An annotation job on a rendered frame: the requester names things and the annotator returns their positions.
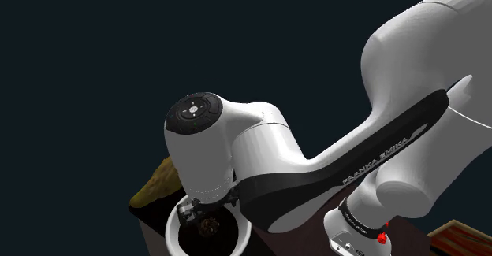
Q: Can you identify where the white round bowl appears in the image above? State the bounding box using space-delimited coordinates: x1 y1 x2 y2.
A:
164 195 253 256

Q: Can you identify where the yellow brown lumpy object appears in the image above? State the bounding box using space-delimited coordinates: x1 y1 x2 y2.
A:
129 156 183 209

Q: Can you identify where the orange wooden furniture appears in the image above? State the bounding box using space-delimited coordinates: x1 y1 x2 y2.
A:
427 219 492 256

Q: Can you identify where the brown pine cone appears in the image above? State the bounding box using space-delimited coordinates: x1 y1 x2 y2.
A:
198 217 221 238

